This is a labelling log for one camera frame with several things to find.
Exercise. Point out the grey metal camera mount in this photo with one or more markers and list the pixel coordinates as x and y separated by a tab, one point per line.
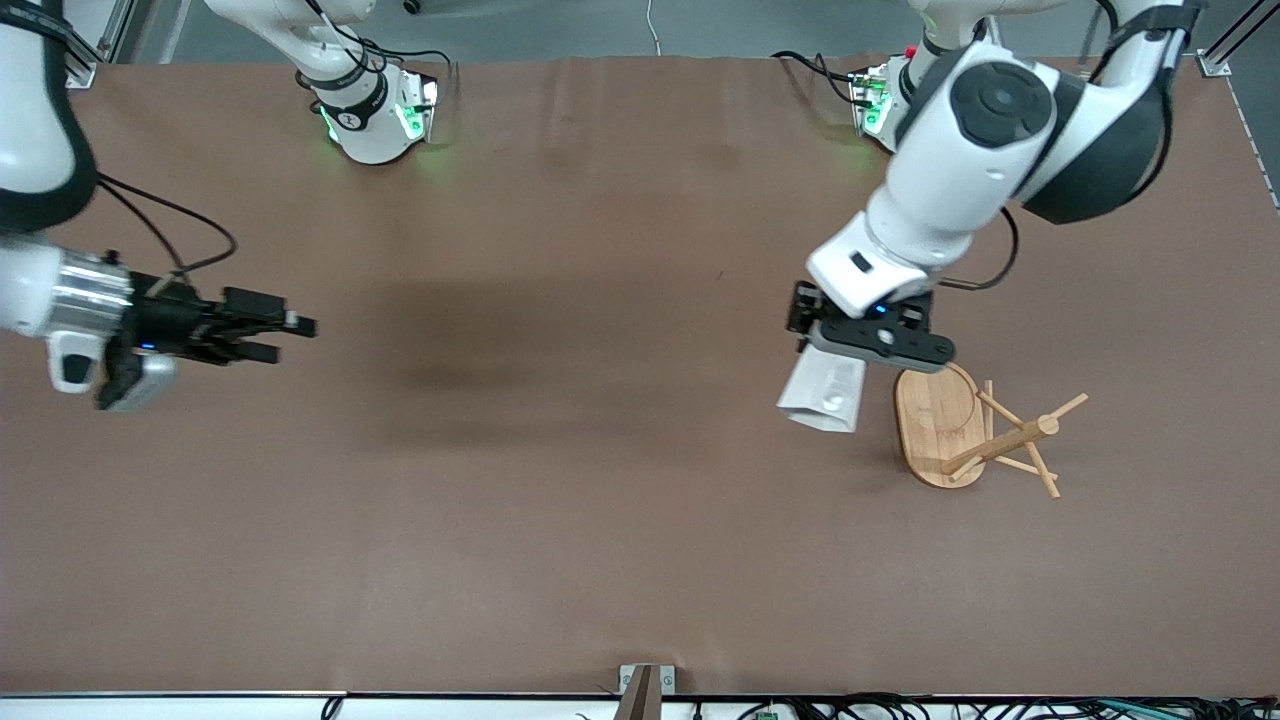
642	692

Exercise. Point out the white table edge rail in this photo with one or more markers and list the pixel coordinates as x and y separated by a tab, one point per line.
150	710

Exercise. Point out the white faceted cup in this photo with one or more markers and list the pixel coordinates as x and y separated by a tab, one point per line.
825	395

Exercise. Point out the aluminium frame profile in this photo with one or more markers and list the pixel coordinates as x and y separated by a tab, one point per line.
90	60

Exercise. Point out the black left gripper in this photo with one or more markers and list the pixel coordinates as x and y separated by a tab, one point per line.
803	309

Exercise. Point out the wooden cup rack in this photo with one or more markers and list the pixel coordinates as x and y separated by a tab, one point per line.
935	420

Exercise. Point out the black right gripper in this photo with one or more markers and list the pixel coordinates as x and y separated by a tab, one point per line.
170	319

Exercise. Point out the brown table cover sheet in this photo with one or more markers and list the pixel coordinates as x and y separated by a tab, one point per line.
600	500

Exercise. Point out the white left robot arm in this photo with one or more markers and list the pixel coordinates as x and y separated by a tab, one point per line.
960	170

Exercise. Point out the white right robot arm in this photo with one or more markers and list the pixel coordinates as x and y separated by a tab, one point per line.
30	290

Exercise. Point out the aluminium frame corner bracket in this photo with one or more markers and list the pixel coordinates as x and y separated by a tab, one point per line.
1222	55

